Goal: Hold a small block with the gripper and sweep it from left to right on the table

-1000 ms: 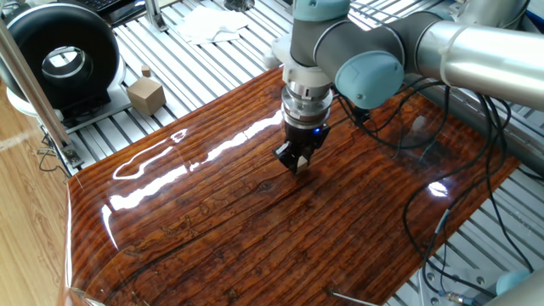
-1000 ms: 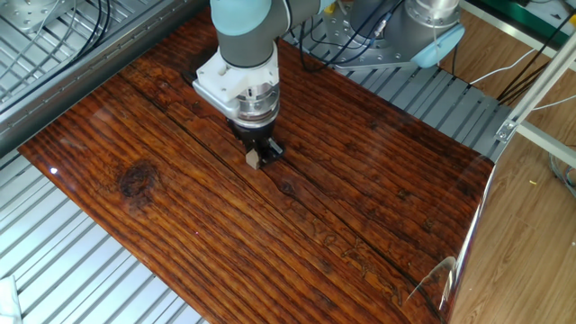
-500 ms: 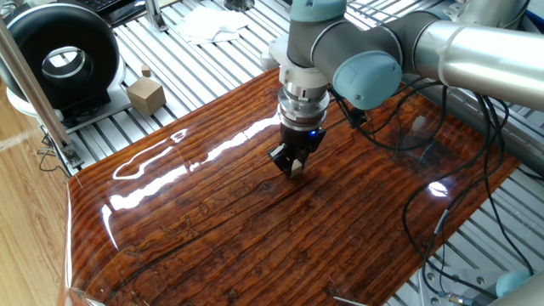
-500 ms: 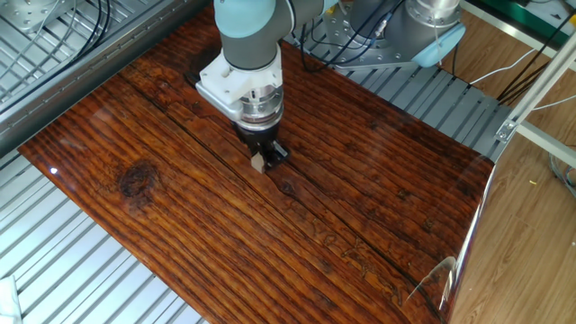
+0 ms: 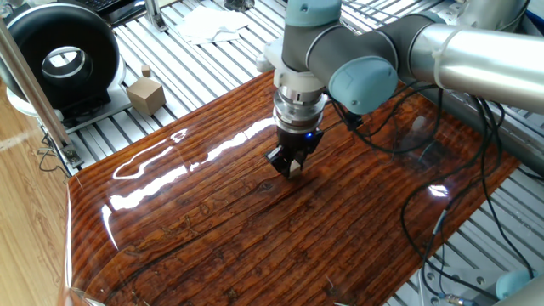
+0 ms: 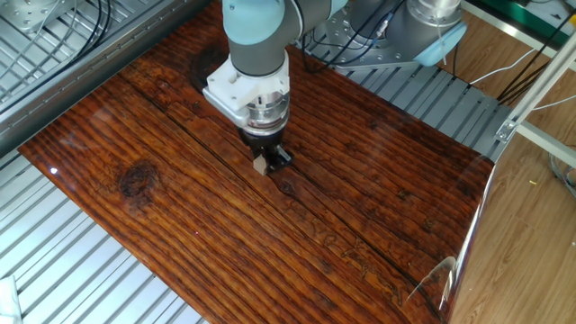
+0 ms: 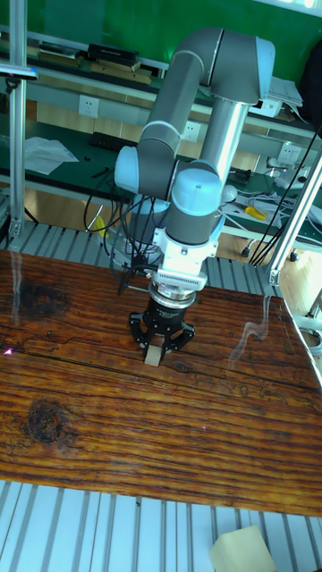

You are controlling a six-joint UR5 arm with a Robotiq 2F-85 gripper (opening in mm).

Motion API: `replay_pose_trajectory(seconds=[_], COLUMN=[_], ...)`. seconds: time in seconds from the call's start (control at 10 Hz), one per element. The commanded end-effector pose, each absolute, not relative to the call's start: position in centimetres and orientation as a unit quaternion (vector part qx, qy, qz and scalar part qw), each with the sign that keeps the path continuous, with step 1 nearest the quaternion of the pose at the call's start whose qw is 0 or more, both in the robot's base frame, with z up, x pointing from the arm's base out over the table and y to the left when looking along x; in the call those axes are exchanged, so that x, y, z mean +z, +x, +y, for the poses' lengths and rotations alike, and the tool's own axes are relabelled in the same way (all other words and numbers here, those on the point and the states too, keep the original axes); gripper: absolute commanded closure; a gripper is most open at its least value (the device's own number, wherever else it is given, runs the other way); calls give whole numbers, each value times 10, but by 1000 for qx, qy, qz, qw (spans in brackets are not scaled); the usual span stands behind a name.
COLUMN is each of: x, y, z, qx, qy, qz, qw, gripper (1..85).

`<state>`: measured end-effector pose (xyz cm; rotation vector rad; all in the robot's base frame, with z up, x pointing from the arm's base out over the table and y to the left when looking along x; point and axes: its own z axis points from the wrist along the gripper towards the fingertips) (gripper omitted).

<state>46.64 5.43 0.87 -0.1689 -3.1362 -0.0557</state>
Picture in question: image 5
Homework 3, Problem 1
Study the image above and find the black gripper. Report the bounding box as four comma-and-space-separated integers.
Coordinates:
264, 126, 326, 179

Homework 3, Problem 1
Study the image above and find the glossy wood grain mat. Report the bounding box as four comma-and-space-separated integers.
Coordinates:
59, 70, 522, 306

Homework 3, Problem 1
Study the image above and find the white cloth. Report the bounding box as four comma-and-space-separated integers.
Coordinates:
175, 4, 250, 46

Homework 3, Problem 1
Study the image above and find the large wooden cube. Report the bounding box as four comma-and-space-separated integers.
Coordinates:
126, 76, 167, 117

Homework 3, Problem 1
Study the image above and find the dark round metal object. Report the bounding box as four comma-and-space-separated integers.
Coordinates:
223, 0, 256, 13

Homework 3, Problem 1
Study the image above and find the black keyboard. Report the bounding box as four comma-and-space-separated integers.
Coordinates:
76, 0, 146, 23

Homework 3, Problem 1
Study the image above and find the black cable with plug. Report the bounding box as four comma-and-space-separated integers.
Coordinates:
329, 82, 445, 156

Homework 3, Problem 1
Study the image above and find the long black robot cable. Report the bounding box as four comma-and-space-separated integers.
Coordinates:
399, 95, 536, 301

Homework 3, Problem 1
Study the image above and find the white fan base plate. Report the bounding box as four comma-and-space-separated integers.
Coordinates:
6, 57, 133, 133

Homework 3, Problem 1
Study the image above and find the short aluminium bracket post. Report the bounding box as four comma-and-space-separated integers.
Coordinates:
144, 0, 169, 33

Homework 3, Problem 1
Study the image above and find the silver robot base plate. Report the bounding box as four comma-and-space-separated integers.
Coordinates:
418, 254, 501, 306

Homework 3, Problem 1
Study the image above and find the silver cable connector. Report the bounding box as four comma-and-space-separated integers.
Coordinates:
439, 293, 471, 306

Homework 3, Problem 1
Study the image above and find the thin black cable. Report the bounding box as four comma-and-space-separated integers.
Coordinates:
37, 131, 71, 176

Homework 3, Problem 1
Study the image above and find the aluminium frame post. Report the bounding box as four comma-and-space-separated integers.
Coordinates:
0, 19, 84, 169

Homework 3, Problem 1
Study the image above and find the black round duct fan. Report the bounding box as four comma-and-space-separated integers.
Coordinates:
0, 3, 122, 112

